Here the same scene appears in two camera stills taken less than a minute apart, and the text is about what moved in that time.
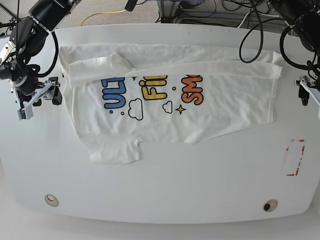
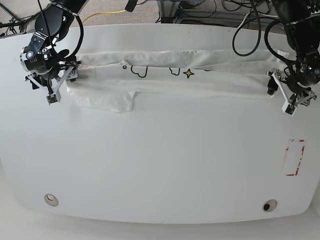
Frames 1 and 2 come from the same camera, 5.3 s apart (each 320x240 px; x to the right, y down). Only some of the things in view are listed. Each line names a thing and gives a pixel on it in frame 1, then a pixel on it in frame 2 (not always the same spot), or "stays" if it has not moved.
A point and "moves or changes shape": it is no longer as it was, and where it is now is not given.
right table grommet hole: x=270 y=205 stays
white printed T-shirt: x=124 y=93 moves or changes shape
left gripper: x=30 y=92 to x=41 y=67
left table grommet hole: x=51 y=200 stays
